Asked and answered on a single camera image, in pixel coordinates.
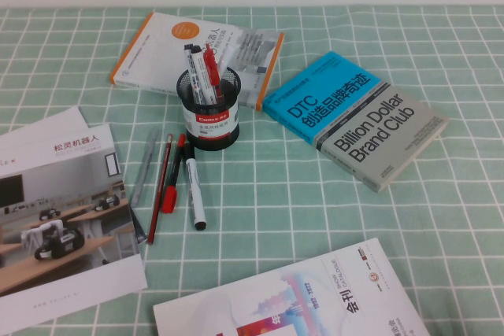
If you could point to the white marker with black cap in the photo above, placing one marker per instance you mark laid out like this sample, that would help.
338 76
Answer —
201 72
190 64
195 190

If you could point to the black mesh pen holder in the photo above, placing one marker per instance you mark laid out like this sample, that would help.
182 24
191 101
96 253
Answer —
210 131

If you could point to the red ballpoint pen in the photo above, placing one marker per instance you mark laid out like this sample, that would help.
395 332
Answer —
210 66

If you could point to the grey transparent pen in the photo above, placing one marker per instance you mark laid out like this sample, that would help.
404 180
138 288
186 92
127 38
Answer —
142 172

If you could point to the green checked tablecloth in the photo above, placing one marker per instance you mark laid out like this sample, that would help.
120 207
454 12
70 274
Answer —
299 214

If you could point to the black marker with red cap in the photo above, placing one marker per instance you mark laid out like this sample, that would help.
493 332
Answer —
172 178

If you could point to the blue and grey book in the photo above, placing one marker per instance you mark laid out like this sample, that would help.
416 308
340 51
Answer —
354 143

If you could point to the red pencil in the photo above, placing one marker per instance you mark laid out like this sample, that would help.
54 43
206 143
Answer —
159 190

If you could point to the white book with orange edges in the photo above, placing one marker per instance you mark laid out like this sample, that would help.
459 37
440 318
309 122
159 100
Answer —
161 52

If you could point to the white show catalogue magazine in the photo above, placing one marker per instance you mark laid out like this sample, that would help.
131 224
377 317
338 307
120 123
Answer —
315 300

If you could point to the plain white brochure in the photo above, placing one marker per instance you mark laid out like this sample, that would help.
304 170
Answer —
67 119

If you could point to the brochure with classroom robot photo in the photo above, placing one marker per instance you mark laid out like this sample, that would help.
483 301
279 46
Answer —
71 194

